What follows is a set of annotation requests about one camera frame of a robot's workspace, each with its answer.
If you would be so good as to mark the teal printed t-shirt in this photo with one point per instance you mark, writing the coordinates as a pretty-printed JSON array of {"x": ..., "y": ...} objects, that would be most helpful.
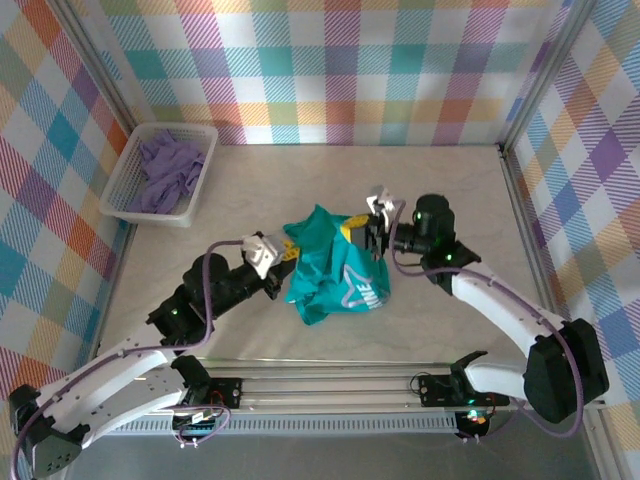
[{"x": 350, "y": 280}]

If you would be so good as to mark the white plastic mesh basket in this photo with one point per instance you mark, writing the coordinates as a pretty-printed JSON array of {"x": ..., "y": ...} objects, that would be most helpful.
[{"x": 125, "y": 165}]

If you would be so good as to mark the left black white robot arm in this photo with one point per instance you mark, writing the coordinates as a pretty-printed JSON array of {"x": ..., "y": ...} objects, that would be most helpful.
[{"x": 115, "y": 385}]

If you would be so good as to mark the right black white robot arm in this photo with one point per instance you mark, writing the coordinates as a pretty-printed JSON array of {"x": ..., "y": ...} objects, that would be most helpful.
[{"x": 500, "y": 305}]

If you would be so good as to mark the purple crumpled t-shirt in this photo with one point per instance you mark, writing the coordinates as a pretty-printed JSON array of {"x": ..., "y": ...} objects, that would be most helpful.
[{"x": 165, "y": 175}]

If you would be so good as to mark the green terminal circuit board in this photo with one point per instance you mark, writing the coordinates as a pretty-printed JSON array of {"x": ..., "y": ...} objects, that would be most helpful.
[{"x": 195, "y": 429}]

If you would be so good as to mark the circuit board with LEDs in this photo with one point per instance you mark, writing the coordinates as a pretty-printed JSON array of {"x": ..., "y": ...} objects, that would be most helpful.
[{"x": 472, "y": 422}]

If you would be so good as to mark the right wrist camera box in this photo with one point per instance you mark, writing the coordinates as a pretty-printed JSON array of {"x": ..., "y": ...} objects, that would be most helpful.
[{"x": 380, "y": 200}]

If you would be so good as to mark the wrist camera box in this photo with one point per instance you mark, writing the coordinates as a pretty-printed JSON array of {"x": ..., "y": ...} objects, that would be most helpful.
[
  {"x": 261, "y": 252},
  {"x": 380, "y": 200}
]

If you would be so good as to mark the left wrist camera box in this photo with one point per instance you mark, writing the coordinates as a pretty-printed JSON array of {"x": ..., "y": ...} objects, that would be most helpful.
[{"x": 261, "y": 252}]

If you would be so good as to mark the aluminium side rail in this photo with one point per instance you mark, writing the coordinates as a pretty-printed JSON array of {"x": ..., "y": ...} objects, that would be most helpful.
[
  {"x": 116, "y": 280},
  {"x": 526, "y": 225}
]

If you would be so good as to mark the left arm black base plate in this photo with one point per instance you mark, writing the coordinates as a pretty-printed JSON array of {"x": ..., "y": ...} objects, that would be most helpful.
[{"x": 230, "y": 390}]

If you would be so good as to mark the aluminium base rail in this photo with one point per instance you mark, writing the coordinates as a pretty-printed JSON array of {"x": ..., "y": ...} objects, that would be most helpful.
[{"x": 325, "y": 392}]

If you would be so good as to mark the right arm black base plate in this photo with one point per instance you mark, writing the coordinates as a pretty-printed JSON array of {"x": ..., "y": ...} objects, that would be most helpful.
[{"x": 435, "y": 390}]

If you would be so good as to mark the aluminium frame post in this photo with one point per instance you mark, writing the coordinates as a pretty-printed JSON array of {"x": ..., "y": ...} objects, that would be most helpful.
[
  {"x": 544, "y": 75},
  {"x": 109, "y": 80}
]

